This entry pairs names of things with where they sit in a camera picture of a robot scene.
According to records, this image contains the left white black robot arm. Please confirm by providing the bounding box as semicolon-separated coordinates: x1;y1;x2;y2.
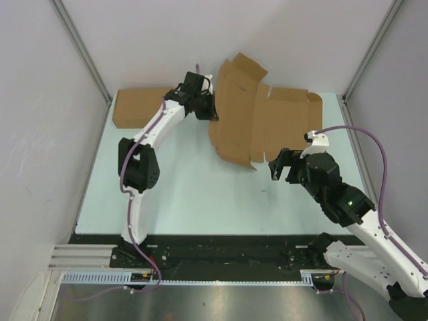
118;72;219;268

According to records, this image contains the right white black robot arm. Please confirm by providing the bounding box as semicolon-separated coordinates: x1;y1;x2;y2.
269;148;427;320

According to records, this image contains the closed brown cardboard box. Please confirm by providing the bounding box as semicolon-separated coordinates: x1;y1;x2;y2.
112;87;171;129

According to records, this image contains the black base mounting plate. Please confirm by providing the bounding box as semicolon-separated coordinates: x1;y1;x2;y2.
110;235;330;270

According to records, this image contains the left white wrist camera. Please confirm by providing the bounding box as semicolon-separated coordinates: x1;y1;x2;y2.
199;74;213;91

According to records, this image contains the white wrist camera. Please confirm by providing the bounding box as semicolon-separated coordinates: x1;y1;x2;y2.
199;74;213;91
300;130;330;158

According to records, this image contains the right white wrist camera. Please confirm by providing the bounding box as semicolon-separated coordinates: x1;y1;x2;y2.
300;130;330;158

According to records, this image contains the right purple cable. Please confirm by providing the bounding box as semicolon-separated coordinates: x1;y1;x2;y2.
314;124;428;318

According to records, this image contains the left aluminium frame post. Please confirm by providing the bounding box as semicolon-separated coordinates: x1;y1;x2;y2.
49;0;112;104

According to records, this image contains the aluminium frame post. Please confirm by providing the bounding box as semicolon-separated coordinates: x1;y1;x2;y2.
342;0;407;104
49;0;112;104

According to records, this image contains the right aluminium frame post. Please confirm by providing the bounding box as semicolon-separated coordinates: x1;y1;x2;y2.
342;0;407;104

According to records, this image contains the front aluminium extrusion rail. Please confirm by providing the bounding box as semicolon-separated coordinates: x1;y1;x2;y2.
48;243;116;272

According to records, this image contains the white slotted cable duct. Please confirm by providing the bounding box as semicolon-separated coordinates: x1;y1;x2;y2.
62;271;314;287

